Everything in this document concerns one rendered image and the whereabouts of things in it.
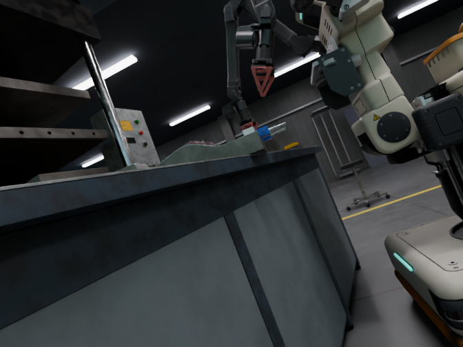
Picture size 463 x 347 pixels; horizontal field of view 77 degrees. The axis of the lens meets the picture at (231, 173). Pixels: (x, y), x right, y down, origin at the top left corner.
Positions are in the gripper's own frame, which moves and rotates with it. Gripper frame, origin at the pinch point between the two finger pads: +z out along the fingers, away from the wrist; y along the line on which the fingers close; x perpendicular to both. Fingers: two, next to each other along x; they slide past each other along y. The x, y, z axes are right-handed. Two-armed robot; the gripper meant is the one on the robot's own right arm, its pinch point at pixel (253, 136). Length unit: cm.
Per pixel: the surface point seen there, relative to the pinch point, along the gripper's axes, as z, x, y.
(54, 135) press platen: -32, -66, 58
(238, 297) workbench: 45, 15, 88
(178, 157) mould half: 8, 2, 71
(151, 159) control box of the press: -18, -73, -6
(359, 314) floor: 95, 16, 6
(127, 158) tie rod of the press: -16, -61, 27
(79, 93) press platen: -58, -69, 34
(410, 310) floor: 96, 36, 8
